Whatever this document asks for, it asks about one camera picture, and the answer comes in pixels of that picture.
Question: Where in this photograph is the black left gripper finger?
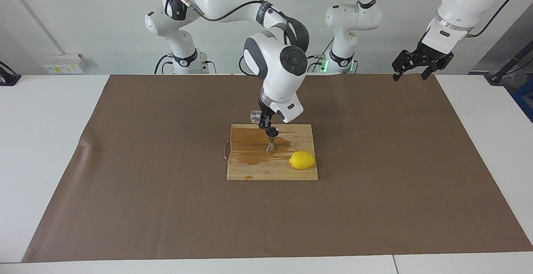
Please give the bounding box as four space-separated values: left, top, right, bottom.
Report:
421 59 450 81
392 49 421 82

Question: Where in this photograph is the steel double jigger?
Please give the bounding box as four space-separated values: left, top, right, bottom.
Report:
266 128 279 153

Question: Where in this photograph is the wooden cutting board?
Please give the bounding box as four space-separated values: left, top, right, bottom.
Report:
224 124 319 181

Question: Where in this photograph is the yellow lemon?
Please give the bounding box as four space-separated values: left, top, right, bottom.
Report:
289 151 316 170

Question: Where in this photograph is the black tripod stand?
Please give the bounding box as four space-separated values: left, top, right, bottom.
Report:
485 41 533 84

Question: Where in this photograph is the blue plastic crate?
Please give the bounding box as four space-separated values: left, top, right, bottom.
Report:
511 78 533 123

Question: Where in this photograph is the brown paper table mat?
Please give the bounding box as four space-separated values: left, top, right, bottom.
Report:
22 73 533 263

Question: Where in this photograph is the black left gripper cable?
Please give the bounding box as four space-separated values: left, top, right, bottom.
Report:
377 0 525 38

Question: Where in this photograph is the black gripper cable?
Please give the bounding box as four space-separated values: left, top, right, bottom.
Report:
377 0 525 38
177 0 267 77

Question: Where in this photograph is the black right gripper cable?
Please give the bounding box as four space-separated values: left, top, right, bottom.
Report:
177 0 267 77

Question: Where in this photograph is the white wall socket box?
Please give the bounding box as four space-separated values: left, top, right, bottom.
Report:
42 53 89 75

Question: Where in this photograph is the black clamp mount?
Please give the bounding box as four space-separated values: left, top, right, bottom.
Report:
0 62 21 86

